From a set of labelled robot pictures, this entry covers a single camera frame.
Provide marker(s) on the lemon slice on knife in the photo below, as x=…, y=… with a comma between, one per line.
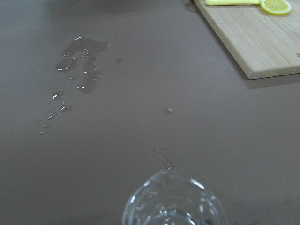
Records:
x=276, y=7

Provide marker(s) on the bamboo cutting board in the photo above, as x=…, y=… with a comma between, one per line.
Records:
x=262, y=44

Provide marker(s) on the clear glass beaker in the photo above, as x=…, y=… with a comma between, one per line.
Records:
x=169, y=198

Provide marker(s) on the spilled liquid puddle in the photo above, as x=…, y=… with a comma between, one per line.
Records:
x=80, y=57

